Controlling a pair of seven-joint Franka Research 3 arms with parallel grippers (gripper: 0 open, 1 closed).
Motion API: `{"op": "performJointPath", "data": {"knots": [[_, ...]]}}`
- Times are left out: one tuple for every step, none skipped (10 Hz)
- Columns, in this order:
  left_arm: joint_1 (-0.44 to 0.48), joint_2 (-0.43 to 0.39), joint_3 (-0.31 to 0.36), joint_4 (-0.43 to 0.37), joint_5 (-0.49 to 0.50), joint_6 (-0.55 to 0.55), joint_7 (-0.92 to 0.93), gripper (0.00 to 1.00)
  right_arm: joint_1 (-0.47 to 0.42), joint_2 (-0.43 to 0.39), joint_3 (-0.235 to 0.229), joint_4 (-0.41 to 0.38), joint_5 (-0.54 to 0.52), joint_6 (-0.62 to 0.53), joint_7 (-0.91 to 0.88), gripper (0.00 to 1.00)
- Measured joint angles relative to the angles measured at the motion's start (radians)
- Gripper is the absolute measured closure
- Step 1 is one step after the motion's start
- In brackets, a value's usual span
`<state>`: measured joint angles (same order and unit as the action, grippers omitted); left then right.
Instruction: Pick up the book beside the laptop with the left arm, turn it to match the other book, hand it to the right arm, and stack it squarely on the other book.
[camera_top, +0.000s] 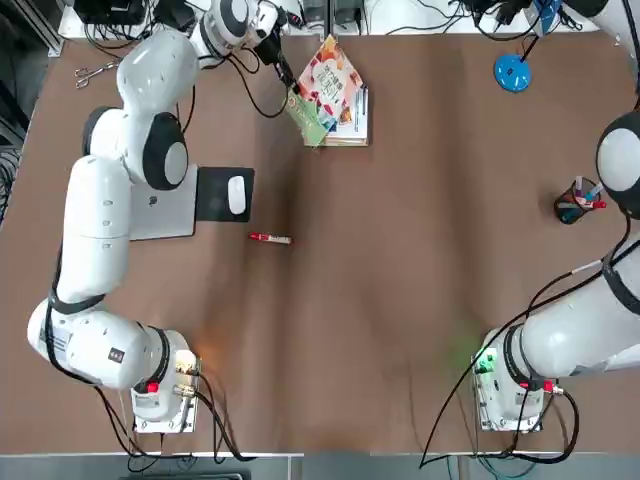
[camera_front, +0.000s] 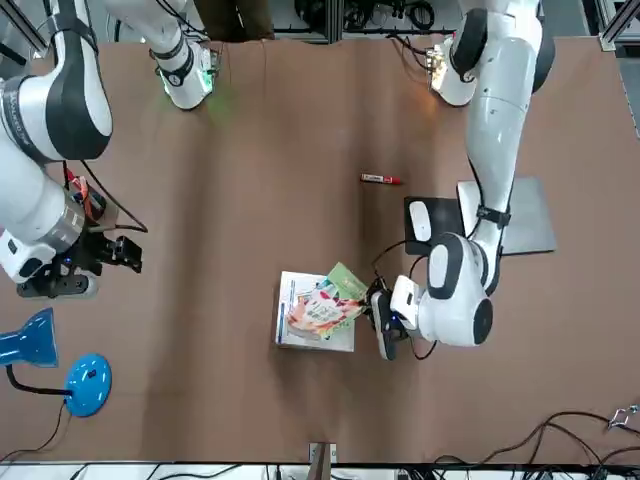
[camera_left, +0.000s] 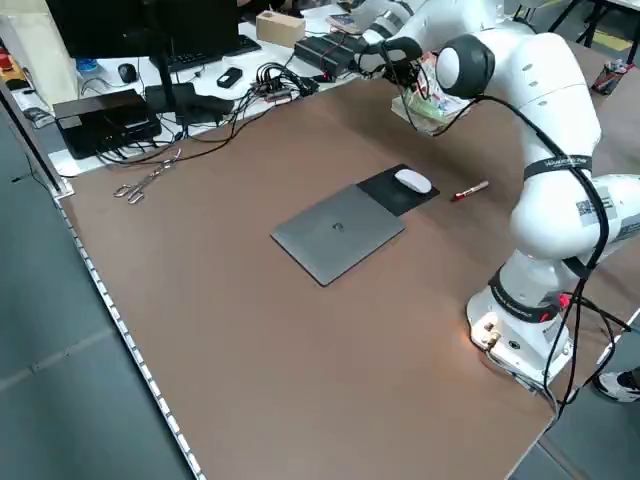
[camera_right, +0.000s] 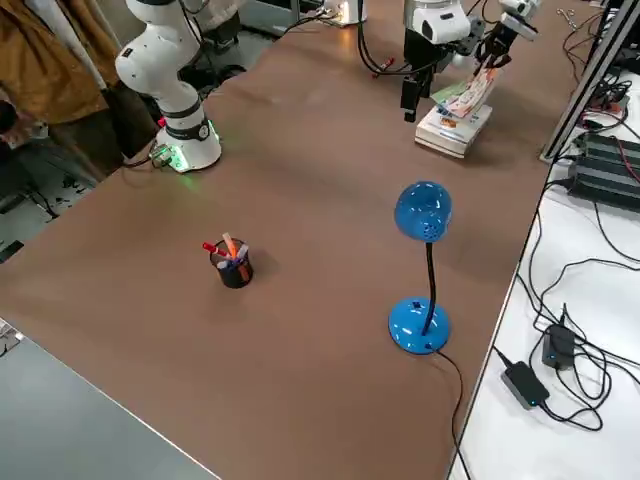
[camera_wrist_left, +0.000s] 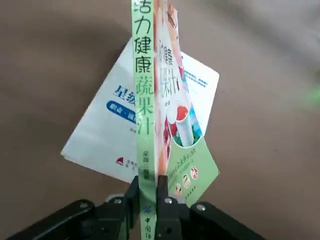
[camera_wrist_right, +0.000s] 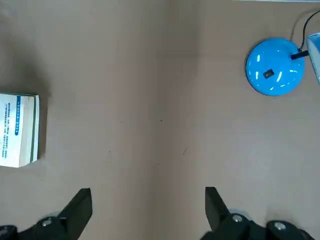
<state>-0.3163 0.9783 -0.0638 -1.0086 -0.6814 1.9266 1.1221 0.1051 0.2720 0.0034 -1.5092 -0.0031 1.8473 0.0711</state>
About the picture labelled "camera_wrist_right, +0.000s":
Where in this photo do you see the black lamp cable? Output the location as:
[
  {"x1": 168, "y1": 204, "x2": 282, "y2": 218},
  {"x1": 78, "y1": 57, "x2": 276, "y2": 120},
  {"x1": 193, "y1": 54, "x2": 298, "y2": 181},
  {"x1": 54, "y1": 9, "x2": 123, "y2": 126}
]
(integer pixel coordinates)
[{"x1": 298, "y1": 9, "x2": 320, "y2": 51}]

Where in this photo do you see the white book with blue band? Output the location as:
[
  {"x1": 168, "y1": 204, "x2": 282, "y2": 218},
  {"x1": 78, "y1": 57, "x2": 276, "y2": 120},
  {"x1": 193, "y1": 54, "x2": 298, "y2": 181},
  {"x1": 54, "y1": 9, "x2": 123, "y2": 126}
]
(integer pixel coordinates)
[{"x1": 0, "y1": 92, "x2": 41, "y2": 169}]

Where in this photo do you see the blue desk lamp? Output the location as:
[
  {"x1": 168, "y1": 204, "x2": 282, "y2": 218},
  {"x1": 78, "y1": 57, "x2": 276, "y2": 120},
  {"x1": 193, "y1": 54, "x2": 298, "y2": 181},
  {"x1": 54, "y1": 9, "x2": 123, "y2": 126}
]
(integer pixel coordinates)
[{"x1": 244, "y1": 32, "x2": 320, "y2": 97}]

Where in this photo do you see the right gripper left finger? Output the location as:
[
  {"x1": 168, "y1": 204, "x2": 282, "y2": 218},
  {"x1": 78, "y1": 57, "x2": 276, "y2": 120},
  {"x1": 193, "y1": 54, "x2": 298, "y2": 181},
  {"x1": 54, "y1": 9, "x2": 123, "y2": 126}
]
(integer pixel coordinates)
[{"x1": 0, "y1": 187, "x2": 93, "y2": 240}]

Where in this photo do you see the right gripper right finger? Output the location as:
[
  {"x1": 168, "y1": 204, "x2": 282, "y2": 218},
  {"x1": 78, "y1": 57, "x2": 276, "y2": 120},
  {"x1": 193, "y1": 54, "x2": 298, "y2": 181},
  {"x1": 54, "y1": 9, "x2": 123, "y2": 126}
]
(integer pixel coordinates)
[{"x1": 202, "y1": 186, "x2": 316, "y2": 240}]

